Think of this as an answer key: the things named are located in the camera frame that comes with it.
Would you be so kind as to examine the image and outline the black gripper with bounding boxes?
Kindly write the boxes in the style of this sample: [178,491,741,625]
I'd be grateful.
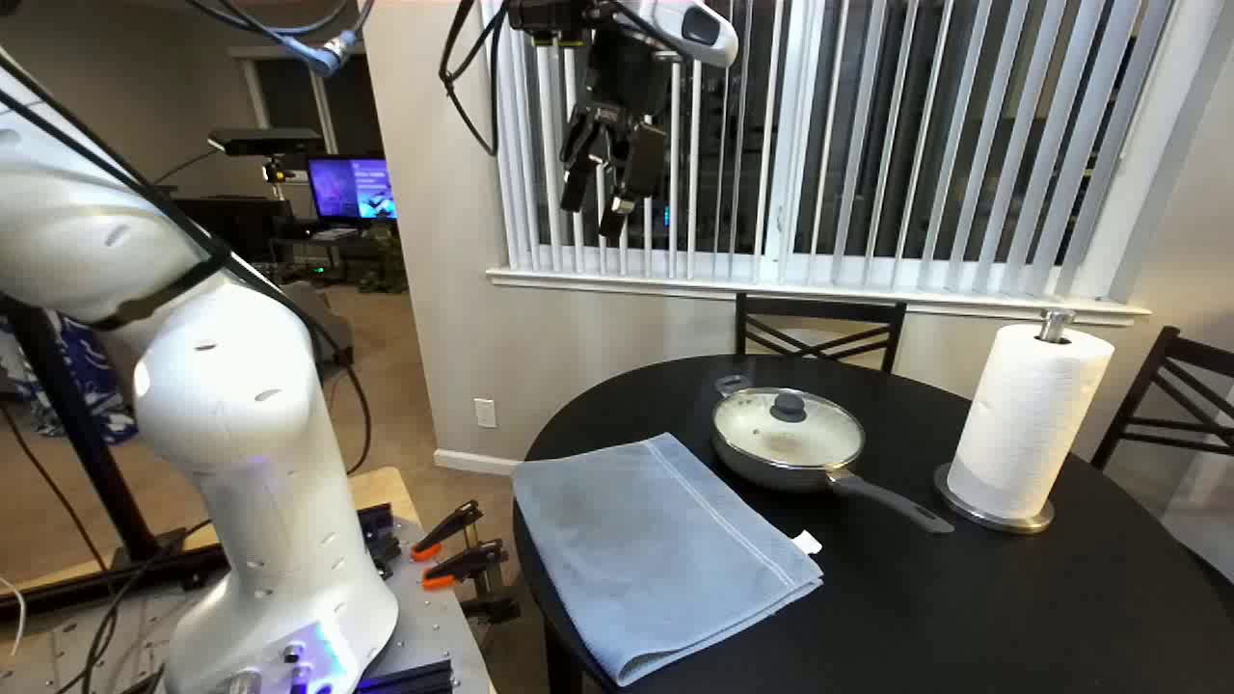
[560,26,675,241]

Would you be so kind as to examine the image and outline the white vertical window blinds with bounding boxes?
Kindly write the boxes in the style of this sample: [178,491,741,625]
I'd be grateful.
[482,0,1206,311]

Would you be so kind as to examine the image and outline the black orange-tipped clamp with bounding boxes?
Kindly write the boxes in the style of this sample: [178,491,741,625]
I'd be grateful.
[410,496,485,568]
[419,537,513,597]

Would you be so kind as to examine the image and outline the blue patterned cloth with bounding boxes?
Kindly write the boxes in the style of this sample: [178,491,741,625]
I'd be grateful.
[0,311,138,453]

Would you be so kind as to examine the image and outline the black wooden chair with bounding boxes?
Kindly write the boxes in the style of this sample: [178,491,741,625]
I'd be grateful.
[734,288,909,379]
[1092,324,1234,473]

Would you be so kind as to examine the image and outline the metal paper towel holder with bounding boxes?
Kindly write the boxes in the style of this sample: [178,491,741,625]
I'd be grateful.
[935,305,1078,541]

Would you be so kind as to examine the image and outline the glass pan lid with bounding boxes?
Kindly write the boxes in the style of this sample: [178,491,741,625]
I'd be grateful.
[709,382,867,473]

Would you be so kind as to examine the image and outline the blue tea towel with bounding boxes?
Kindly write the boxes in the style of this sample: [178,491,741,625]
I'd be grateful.
[509,431,829,689]

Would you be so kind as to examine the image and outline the white paper towel roll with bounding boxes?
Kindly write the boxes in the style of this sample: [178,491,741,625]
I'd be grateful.
[944,319,1119,526]

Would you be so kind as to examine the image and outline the black camera on stand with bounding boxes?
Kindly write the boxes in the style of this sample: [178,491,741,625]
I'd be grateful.
[203,125,328,169]

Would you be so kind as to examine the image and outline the lit computer monitor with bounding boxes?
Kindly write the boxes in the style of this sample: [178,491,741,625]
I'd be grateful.
[304,154,403,229]

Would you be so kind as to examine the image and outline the black frying pan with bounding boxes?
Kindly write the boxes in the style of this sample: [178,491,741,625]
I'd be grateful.
[705,374,959,541]

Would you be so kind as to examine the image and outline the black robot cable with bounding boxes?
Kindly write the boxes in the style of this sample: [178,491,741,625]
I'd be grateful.
[435,0,517,161]

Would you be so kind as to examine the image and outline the black metal stand frame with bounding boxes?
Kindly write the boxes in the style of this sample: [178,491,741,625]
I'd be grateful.
[0,296,232,586]

